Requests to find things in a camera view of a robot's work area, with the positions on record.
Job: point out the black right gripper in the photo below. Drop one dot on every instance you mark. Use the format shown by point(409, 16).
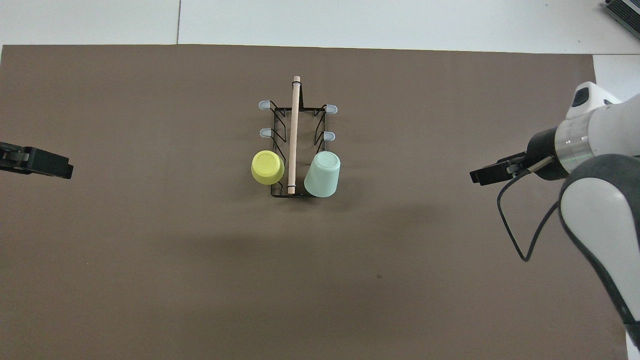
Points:
point(547, 155)

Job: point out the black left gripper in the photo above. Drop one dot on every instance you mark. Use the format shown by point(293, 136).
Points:
point(15, 157)

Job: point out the pale green plastic cup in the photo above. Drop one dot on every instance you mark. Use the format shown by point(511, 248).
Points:
point(322, 175)

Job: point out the yellow plastic cup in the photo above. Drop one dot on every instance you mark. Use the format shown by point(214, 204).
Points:
point(267, 167)

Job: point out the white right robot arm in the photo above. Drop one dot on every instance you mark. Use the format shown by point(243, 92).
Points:
point(600, 210)

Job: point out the brown table mat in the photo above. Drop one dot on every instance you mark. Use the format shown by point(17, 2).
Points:
point(200, 275)

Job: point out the grey ribbed device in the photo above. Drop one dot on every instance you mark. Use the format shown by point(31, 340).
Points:
point(625, 11)

